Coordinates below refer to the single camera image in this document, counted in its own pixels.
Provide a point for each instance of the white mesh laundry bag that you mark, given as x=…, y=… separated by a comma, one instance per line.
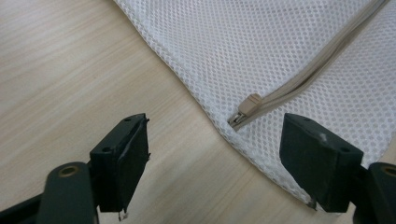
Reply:
x=280, y=62

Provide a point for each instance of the beige zipper pull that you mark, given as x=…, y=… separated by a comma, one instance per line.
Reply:
x=247, y=109

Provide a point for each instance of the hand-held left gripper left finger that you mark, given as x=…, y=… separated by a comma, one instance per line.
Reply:
x=120, y=168

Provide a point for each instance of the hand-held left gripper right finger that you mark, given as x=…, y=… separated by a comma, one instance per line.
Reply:
x=317, y=161

